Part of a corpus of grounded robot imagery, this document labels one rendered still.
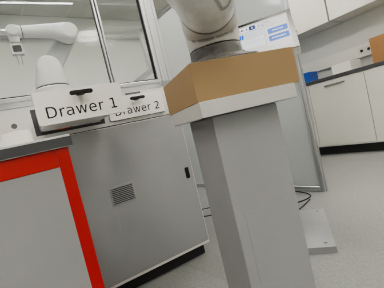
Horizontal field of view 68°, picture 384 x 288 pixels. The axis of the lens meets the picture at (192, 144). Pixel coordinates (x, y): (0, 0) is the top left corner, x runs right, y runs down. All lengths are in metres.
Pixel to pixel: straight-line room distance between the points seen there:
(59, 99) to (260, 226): 0.75
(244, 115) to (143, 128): 0.78
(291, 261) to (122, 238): 0.83
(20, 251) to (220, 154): 0.52
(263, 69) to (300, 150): 1.66
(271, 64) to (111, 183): 0.92
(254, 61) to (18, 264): 0.74
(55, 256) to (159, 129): 0.88
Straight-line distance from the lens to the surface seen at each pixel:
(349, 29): 4.32
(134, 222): 1.46
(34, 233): 0.79
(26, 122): 1.37
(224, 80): 0.74
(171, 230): 1.55
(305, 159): 2.40
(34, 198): 0.78
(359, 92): 3.51
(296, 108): 2.35
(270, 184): 0.82
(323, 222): 1.78
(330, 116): 3.67
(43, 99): 1.05
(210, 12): 0.67
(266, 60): 0.81
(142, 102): 1.46
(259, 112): 0.81
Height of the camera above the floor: 0.71
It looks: 3 degrees down
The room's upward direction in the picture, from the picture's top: 13 degrees counter-clockwise
